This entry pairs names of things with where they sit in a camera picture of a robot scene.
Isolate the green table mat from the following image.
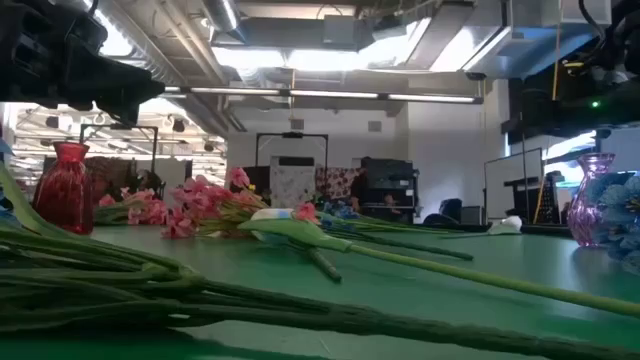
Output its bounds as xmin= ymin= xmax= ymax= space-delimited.
xmin=0 ymin=223 xmax=640 ymax=360

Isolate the red glass vase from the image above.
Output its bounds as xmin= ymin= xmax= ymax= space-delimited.
xmin=32 ymin=141 xmax=95 ymax=236

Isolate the dark office chair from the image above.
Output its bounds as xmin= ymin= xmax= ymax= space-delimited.
xmin=423 ymin=198 xmax=464 ymax=225

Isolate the long ceiling light tube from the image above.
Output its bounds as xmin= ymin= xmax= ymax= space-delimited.
xmin=163 ymin=85 xmax=484 ymax=105

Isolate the white patterned cloth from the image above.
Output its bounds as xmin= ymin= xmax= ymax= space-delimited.
xmin=269 ymin=155 xmax=317 ymax=209

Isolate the black equipment rack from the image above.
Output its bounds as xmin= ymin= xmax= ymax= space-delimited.
xmin=503 ymin=170 xmax=567 ymax=225

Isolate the white board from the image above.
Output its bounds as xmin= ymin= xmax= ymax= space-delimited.
xmin=483 ymin=147 xmax=544 ymax=222

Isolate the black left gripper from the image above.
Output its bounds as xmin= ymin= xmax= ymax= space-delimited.
xmin=0 ymin=0 xmax=166 ymax=126

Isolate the yellow hanging cable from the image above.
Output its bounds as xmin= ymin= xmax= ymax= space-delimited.
xmin=550 ymin=0 xmax=563 ymax=101

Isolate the purple glass vase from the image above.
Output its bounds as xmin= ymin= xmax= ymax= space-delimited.
xmin=567 ymin=152 xmax=617 ymax=248

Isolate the person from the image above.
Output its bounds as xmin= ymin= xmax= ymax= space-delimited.
xmin=348 ymin=156 xmax=374 ymax=213

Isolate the silver ventilation duct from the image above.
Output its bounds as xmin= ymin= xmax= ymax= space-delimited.
xmin=201 ymin=0 xmax=247 ymax=45

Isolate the red patterned cloth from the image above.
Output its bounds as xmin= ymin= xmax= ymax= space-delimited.
xmin=314 ymin=166 xmax=362 ymax=201

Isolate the black tripod stand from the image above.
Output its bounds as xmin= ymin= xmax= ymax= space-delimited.
xmin=518 ymin=132 xmax=530 ymax=221

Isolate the black metal station frame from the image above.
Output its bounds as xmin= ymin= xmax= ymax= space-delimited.
xmin=78 ymin=123 xmax=160 ymax=174
xmin=254 ymin=131 xmax=330 ymax=211

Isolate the black shelf unit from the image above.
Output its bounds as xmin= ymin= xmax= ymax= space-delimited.
xmin=362 ymin=158 xmax=420 ymax=224

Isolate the blue artificial flower bunch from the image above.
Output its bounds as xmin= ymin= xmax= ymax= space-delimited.
xmin=0 ymin=162 xmax=640 ymax=360
xmin=318 ymin=199 xmax=459 ymax=235
xmin=583 ymin=171 xmax=640 ymax=277

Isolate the mandala tapestry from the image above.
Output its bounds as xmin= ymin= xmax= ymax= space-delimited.
xmin=83 ymin=156 xmax=137 ymax=201

